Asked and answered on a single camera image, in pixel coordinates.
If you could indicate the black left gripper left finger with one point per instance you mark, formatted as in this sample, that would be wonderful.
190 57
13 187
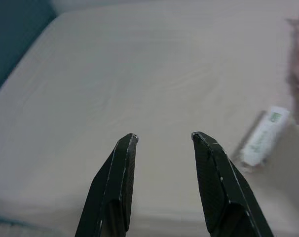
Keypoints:
110 192

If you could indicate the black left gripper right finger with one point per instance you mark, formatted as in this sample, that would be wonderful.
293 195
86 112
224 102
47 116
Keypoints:
221 187

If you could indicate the slim white remote control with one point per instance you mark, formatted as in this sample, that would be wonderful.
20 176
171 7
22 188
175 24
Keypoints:
263 138

